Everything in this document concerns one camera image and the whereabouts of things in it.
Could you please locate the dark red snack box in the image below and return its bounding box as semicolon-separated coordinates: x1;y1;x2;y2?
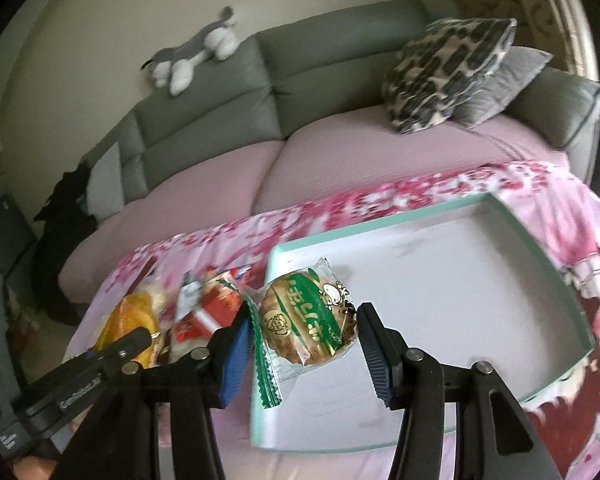
170;280;242;362

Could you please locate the green round cracker packet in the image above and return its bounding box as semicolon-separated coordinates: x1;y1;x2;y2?
240;258;358;408

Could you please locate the orange bread packet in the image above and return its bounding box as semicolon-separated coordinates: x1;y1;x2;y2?
94;290;160;368

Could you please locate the person left hand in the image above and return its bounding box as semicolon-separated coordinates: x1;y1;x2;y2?
12;456;57;480

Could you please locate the green white cracker packet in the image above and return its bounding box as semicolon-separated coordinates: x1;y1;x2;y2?
174;272;209;323

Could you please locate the red cartoon snack packet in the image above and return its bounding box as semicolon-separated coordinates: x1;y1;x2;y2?
202;264;252;286

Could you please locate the teal white tray box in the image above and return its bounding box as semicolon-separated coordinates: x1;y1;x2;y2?
250;193;594;453

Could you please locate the light grey cushion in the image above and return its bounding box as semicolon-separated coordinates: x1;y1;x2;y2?
86;143;124;223

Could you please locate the black clothing pile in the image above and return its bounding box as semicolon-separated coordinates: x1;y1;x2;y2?
30;162;97;326

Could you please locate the pink cartoon print cloth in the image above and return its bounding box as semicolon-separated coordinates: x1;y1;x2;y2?
67;162;600;479

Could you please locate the grey sofa with pink cover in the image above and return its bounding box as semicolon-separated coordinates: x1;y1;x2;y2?
58;0;600;304

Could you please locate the black white patterned cushion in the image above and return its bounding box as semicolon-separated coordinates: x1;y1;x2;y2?
381;18;517;134

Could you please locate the grey white plush toy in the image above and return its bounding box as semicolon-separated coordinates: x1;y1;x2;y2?
140;6;240;96

